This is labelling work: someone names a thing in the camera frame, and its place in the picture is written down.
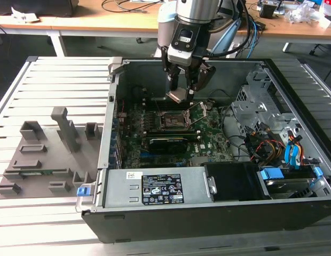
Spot blue flat wire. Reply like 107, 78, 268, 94
283, 138, 297, 169
289, 135, 304, 171

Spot silver CPU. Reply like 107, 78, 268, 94
166, 87, 193, 103

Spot silver socket cover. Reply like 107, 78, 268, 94
187, 102, 210, 125

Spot clear plastic bags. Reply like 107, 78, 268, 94
285, 2, 320, 25

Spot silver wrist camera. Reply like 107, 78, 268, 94
167, 22, 201, 66

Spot black plastic shroud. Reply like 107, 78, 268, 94
203, 162, 262, 203

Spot wooden desk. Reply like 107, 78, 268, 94
52, 0, 331, 41
0, 14, 59, 35

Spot grey parts rack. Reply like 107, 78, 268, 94
0, 106, 105, 201

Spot red and white box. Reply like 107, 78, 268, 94
319, 0, 331, 29

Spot small black device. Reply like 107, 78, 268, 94
258, 3, 279, 19

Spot black graphics card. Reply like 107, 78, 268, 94
147, 137, 190, 156

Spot silver drive cage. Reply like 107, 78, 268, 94
231, 84, 300, 134

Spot black box on desk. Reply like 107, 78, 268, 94
236, 0, 247, 29

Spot green motherboard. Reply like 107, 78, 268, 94
112, 100, 253, 170

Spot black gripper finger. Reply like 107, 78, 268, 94
161, 46, 182, 93
185, 63, 217, 102

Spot metal locking lever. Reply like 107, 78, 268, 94
151, 92, 163, 116

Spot black and silver PC case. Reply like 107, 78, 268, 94
74, 57, 331, 245

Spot white power strip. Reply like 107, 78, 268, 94
228, 42, 241, 59

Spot hard disk in blue carrier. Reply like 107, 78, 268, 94
257, 166, 324, 201

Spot blue cable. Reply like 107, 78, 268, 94
245, 14, 260, 58

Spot green RAM stick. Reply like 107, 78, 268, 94
18, 170, 53, 178

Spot silver power supply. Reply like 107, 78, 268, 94
94, 166, 216, 213

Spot orange and yellow wire bundle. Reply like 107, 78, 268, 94
255, 138, 286, 162

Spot crumpled white paper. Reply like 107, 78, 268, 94
10, 6, 40, 22

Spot black bag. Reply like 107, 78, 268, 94
0, 0, 78, 17

